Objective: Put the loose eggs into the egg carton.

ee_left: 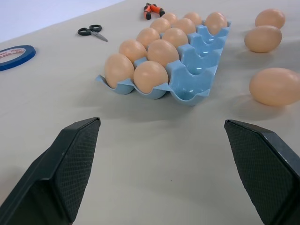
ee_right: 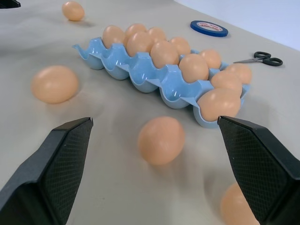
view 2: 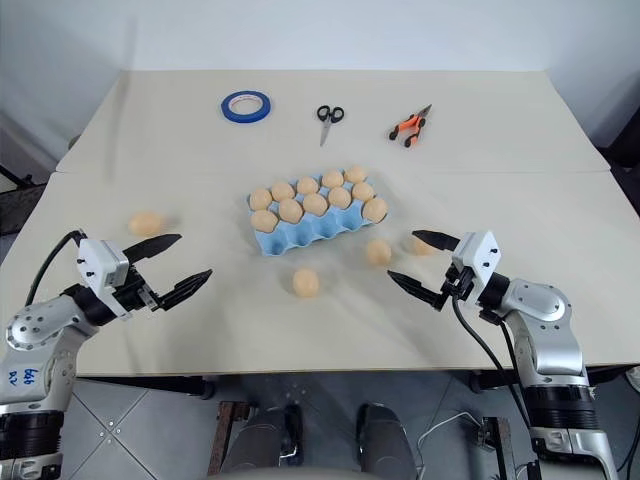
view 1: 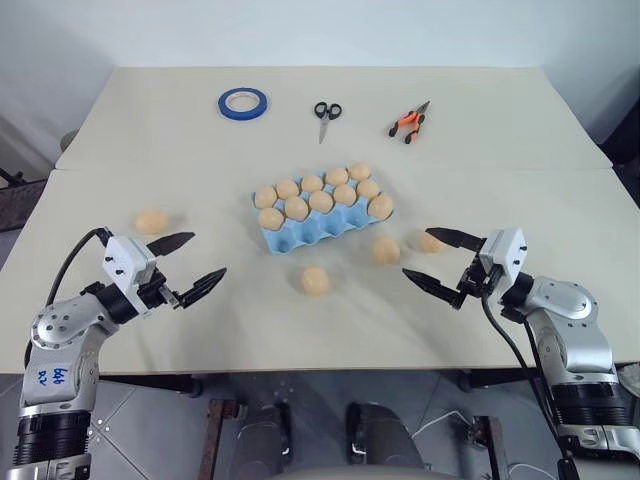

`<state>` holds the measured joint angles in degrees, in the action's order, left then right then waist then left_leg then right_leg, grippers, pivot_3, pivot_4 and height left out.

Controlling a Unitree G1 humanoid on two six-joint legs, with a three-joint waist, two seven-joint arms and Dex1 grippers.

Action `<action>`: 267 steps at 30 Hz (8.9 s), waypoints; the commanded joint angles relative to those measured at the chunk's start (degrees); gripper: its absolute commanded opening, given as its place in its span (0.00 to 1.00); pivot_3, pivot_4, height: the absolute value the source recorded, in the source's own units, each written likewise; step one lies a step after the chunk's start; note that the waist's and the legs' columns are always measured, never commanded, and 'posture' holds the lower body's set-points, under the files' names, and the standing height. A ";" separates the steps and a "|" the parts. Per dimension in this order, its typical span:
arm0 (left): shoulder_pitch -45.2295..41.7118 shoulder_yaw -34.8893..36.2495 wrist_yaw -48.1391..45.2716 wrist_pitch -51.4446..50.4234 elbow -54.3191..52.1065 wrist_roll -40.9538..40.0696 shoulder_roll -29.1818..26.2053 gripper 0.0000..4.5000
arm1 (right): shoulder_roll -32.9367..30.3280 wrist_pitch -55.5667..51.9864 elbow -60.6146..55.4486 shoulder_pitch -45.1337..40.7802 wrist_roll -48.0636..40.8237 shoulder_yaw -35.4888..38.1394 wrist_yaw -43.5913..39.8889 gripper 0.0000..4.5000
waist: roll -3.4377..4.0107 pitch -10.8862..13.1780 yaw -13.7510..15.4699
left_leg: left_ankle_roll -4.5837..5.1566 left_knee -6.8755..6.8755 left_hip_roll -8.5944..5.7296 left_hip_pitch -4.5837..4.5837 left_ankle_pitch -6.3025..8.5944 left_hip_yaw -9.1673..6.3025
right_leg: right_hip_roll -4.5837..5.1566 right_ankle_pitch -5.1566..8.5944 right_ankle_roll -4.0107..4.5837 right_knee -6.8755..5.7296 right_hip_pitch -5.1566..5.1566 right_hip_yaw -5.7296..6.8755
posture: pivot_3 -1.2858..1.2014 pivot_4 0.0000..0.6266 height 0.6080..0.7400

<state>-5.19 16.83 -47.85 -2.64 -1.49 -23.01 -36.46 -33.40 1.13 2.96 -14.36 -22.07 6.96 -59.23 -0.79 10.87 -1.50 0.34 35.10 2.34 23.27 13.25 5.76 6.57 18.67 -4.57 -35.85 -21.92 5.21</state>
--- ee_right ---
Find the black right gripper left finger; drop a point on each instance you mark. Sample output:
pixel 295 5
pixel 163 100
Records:
pixel 35 187

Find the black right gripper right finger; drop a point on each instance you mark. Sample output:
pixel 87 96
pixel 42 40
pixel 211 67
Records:
pixel 262 168

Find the light blue plastic egg tray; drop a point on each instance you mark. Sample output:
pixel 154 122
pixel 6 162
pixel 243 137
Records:
pixel 140 75

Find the tan plastic egg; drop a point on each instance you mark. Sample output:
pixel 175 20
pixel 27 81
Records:
pixel 113 34
pixel 234 206
pixel 54 84
pixel 73 11
pixel 194 68
pixel 226 82
pixel 211 58
pixel 241 72
pixel 181 45
pixel 157 34
pixel 161 140
pixel 136 28
pixel 219 104
pixel 140 44
pixel 164 54

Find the blue tape roll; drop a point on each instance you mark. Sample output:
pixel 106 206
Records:
pixel 208 28

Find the black object at table edge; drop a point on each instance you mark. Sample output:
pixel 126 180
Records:
pixel 9 3

